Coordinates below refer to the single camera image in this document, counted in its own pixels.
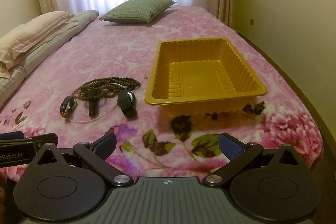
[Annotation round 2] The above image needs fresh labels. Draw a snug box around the white pearl necklace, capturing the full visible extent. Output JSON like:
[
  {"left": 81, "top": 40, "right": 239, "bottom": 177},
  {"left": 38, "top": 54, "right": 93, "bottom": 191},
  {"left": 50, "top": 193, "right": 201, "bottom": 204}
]
[{"left": 69, "top": 83, "right": 124, "bottom": 124}]

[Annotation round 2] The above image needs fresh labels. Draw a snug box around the yellow plastic tray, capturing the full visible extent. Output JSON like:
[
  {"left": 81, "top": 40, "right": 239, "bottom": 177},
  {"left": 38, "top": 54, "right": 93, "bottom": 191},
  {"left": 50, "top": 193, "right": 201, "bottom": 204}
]
[{"left": 145, "top": 38, "right": 268, "bottom": 119}]

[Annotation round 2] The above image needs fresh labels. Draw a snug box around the green checked pillow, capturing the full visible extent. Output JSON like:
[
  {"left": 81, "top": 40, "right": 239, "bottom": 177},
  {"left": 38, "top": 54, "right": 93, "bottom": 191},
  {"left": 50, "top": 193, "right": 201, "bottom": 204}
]
[{"left": 99, "top": 0, "right": 177, "bottom": 23}]

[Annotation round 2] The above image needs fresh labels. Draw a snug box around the brown bead necklace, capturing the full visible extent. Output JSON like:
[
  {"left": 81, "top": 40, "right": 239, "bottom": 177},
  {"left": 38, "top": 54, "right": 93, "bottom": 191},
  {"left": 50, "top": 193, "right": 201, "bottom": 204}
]
[{"left": 76, "top": 76, "right": 141, "bottom": 107}]

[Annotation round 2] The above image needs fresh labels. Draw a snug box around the black and gold bracelet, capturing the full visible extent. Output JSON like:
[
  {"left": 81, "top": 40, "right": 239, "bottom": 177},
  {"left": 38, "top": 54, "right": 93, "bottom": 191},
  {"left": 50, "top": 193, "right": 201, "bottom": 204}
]
[{"left": 59, "top": 96, "right": 78, "bottom": 118}]

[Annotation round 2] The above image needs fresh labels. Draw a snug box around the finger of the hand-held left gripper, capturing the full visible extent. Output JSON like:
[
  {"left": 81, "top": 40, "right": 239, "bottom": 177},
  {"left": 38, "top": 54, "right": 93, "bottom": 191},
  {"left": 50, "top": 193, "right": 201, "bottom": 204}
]
[
  {"left": 0, "top": 131, "right": 25, "bottom": 141},
  {"left": 16, "top": 134, "right": 59, "bottom": 149}
]

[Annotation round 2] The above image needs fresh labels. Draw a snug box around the black watch silver case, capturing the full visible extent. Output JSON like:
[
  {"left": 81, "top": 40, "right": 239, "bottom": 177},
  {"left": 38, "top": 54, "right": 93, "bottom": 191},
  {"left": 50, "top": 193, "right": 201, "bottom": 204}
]
[{"left": 117, "top": 89, "right": 138, "bottom": 118}]

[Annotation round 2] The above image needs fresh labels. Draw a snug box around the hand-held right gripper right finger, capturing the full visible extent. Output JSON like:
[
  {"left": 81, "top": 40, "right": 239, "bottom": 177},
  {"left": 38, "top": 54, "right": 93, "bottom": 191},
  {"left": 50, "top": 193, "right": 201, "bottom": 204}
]
[{"left": 203, "top": 133, "right": 306, "bottom": 186}]

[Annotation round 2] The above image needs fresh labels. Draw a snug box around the pink floral blanket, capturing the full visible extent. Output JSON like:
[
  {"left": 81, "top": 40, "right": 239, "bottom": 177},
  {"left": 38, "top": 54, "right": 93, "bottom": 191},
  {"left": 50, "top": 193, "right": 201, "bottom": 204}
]
[{"left": 0, "top": 5, "right": 324, "bottom": 184}]

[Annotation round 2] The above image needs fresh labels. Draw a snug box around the pink folded quilt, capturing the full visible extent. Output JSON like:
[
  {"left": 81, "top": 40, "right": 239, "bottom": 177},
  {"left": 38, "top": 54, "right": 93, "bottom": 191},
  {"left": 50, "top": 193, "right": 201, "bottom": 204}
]
[{"left": 0, "top": 11, "right": 75, "bottom": 70}]

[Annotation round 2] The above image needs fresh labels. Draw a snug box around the striped folded quilt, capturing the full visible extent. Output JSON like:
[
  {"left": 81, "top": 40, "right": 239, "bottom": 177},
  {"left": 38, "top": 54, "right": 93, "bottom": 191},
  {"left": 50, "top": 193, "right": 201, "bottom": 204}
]
[{"left": 0, "top": 10, "right": 100, "bottom": 110}]

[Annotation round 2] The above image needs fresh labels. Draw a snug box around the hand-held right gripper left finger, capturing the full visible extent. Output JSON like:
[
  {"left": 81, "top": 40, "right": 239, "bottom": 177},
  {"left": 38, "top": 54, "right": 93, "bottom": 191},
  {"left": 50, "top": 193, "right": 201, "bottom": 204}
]
[{"left": 28, "top": 132, "right": 134, "bottom": 187}]

